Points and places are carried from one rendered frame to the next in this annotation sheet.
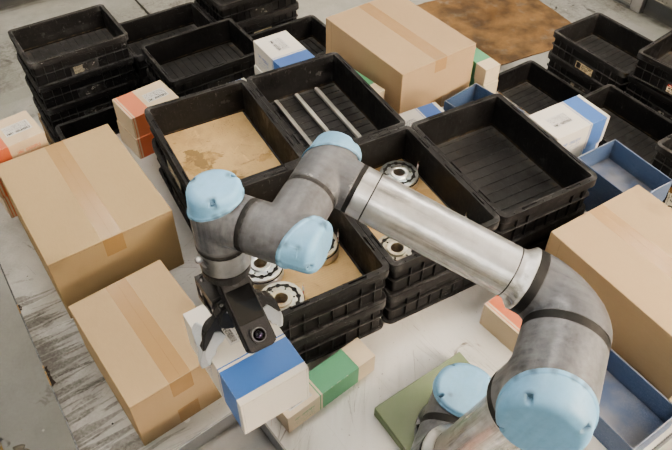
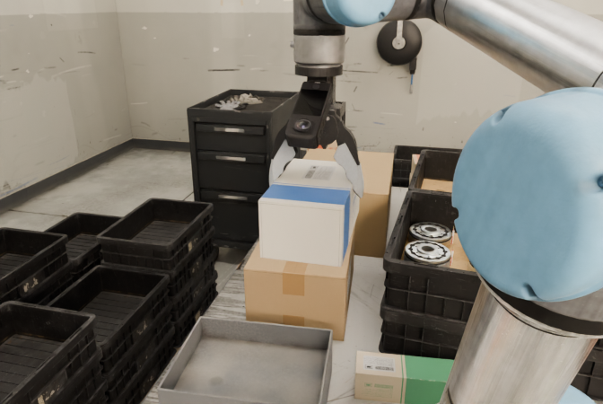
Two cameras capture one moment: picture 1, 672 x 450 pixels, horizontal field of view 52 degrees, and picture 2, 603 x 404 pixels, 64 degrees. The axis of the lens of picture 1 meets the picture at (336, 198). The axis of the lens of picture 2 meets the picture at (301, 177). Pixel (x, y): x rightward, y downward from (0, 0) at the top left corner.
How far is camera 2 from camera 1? 0.78 m
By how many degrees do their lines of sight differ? 46
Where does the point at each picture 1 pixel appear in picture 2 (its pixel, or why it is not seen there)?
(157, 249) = (365, 227)
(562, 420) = (545, 150)
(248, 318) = (304, 111)
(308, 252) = not seen: outside the picture
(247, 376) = (288, 192)
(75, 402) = (238, 284)
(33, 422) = not seen: hidden behind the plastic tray
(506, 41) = not seen: outside the picture
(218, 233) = not seen: outside the picture
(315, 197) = not seen: outside the picture
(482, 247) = (579, 24)
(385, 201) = not seen: outside the picture
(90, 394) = not seen: hidden behind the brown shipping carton
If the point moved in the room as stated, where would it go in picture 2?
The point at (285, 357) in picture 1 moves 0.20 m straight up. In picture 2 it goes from (332, 197) to (336, 52)
